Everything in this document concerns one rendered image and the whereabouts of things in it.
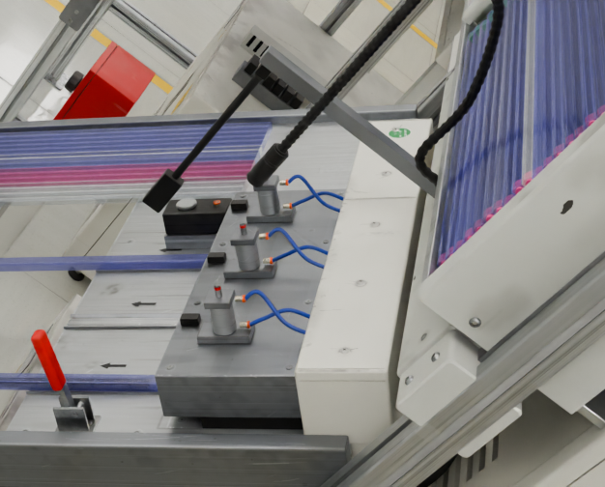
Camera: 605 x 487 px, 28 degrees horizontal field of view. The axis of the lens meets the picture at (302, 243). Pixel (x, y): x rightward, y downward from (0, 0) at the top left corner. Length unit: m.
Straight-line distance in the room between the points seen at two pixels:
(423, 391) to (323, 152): 0.66
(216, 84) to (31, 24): 1.10
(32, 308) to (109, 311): 1.49
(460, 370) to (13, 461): 0.44
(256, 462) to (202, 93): 1.57
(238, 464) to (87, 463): 0.14
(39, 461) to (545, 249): 0.51
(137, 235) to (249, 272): 0.28
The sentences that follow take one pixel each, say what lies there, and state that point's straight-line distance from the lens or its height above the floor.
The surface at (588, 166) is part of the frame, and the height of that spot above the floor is 1.56.
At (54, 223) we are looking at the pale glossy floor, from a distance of 3.03.
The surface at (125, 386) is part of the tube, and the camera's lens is 1.18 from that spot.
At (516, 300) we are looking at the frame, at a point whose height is 1.44.
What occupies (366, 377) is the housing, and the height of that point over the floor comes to 1.28.
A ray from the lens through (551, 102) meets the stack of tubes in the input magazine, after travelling 1.02.
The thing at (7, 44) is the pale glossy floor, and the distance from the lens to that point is 3.48.
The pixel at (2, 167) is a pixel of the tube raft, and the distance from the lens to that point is 1.67.
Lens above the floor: 1.83
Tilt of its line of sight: 30 degrees down
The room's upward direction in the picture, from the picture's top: 44 degrees clockwise
